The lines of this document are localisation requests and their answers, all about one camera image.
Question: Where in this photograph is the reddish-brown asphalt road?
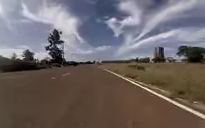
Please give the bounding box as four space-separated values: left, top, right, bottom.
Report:
0 64 205 128

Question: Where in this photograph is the tall dark tree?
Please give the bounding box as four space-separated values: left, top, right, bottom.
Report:
44 28 66 65

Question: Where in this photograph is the tall grey building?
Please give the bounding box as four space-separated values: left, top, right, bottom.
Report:
153 46 166 63

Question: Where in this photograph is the small dark tree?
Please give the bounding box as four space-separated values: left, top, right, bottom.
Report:
21 48 35 63

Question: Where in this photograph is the dry grass field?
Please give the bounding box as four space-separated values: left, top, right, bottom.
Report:
99 61 205 111

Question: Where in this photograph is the row of dark bushes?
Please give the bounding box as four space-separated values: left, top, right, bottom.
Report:
0 55 63 73

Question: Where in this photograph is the broad green tree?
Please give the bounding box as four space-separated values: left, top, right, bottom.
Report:
176 45 205 64

